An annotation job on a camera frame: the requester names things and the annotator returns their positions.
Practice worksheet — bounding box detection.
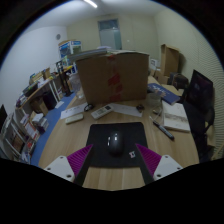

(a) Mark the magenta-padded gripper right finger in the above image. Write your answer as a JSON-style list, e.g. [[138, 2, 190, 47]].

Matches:
[[134, 142, 184, 186]]

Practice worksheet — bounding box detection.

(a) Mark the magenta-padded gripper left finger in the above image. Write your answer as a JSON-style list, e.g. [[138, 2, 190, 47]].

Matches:
[[43, 143, 96, 187]]

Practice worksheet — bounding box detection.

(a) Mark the black computer mouse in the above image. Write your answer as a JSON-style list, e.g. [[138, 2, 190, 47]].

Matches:
[[106, 130, 125, 156]]

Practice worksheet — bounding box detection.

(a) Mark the black mouse pad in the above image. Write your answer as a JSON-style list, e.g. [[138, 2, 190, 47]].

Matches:
[[85, 121, 149, 169]]

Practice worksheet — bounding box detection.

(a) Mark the black marker pen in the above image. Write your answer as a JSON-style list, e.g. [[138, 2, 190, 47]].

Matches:
[[148, 115, 175, 141]]

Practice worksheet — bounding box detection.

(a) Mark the white book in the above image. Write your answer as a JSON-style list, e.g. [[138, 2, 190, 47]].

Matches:
[[161, 99, 192, 134]]

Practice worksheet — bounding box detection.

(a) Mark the shelf unit with books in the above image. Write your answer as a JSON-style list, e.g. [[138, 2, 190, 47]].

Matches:
[[0, 64, 76, 164]]

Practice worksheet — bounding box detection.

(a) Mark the black office chair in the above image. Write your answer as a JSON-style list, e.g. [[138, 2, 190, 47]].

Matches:
[[181, 69, 216, 163]]

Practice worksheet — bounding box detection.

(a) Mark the clear plastic container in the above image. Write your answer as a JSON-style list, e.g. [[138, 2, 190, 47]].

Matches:
[[146, 92, 163, 108]]

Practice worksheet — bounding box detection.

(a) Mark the blue book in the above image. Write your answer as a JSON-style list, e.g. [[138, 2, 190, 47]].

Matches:
[[147, 82, 183, 106]]

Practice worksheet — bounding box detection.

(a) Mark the dark bag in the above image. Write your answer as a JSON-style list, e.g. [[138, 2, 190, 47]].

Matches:
[[169, 73, 189, 90]]

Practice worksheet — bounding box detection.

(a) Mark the large brown cardboard box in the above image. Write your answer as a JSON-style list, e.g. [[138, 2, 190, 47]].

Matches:
[[68, 49, 150, 105]]

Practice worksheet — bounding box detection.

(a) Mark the small open cardboard box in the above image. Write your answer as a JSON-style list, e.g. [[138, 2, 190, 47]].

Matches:
[[159, 43, 181, 77]]

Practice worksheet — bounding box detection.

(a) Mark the blue and white carton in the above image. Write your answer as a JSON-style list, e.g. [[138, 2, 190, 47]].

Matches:
[[58, 39, 82, 59]]

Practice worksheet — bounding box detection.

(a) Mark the grey door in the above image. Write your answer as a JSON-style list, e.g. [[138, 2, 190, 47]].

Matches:
[[97, 18, 123, 51]]

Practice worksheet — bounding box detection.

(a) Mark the ceiling light tube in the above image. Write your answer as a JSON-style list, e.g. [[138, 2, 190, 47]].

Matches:
[[83, 0, 99, 9]]

